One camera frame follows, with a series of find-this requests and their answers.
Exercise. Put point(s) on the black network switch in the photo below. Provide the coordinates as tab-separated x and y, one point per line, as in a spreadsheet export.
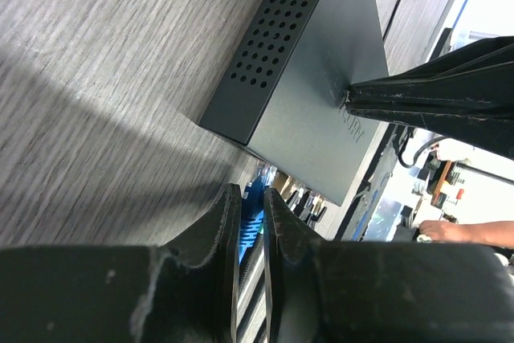
280	97

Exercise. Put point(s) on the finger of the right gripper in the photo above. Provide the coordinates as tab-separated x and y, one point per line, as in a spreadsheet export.
483	69
486	123

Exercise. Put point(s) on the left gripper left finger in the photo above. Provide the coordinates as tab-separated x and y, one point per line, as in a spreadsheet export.
182	291

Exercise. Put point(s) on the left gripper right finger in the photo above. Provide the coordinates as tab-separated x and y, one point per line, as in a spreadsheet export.
333	291

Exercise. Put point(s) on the person hand in background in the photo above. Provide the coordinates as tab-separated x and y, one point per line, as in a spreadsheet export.
442	231

